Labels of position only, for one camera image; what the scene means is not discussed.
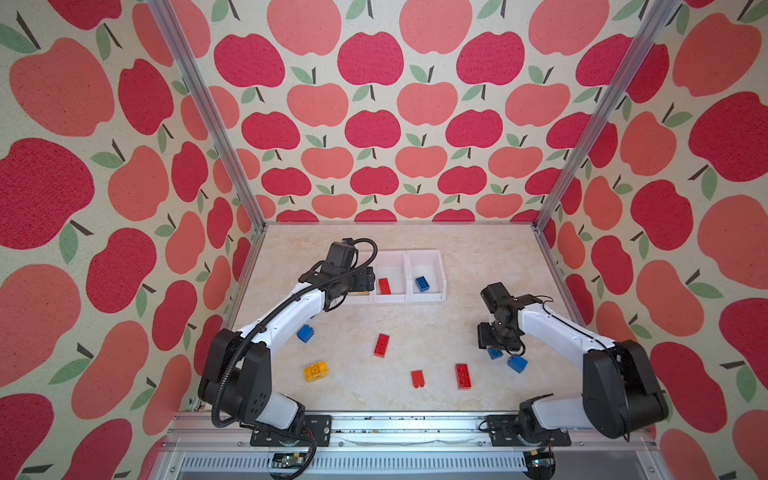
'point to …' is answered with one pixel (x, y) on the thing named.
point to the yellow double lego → (316, 371)
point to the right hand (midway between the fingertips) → (497, 343)
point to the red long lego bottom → (463, 376)
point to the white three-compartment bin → (406, 276)
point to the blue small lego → (495, 353)
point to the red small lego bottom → (418, 379)
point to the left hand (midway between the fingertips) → (369, 278)
